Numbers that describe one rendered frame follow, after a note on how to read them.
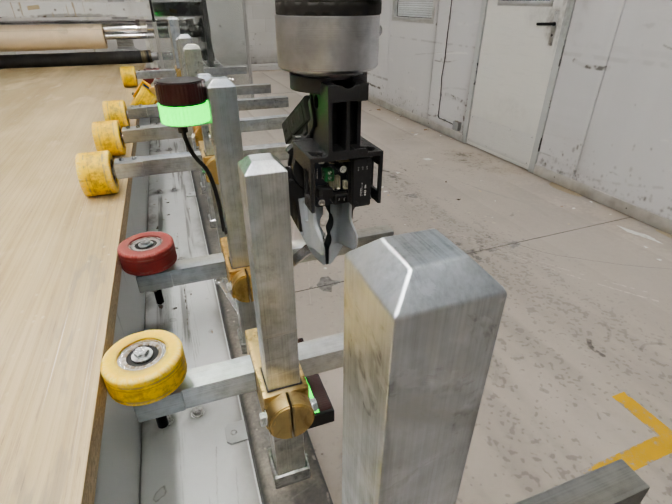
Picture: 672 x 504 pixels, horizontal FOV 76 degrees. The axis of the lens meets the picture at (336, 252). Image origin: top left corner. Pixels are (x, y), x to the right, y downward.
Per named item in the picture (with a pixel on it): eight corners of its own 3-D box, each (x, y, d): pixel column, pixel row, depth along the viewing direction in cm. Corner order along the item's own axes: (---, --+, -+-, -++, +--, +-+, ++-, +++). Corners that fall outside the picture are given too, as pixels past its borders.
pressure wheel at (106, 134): (116, 112, 101) (119, 138, 97) (124, 137, 107) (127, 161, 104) (88, 114, 99) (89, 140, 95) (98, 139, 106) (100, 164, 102)
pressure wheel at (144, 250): (184, 284, 75) (171, 224, 69) (187, 311, 69) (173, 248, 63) (134, 293, 73) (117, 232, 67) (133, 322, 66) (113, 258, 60)
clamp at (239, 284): (251, 257, 78) (248, 232, 76) (267, 299, 67) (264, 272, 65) (219, 263, 76) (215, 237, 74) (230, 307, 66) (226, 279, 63)
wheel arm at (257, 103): (286, 105, 138) (285, 93, 137) (289, 107, 135) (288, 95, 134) (116, 118, 124) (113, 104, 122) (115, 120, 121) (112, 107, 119)
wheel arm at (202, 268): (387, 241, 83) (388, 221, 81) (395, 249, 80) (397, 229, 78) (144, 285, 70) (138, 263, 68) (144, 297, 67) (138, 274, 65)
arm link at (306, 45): (264, 13, 39) (362, 12, 42) (268, 71, 42) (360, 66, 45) (289, 16, 32) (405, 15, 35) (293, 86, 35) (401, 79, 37)
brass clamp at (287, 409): (289, 349, 58) (287, 319, 56) (320, 430, 47) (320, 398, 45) (243, 360, 56) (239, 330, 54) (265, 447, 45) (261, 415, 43)
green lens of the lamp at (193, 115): (208, 113, 58) (205, 96, 57) (212, 123, 54) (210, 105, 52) (161, 116, 57) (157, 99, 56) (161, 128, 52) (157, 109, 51)
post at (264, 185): (300, 482, 61) (277, 148, 37) (307, 505, 58) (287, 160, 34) (276, 490, 60) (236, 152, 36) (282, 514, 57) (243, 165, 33)
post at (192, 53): (226, 233, 121) (198, 43, 97) (228, 239, 118) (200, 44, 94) (213, 235, 120) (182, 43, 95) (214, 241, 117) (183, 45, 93)
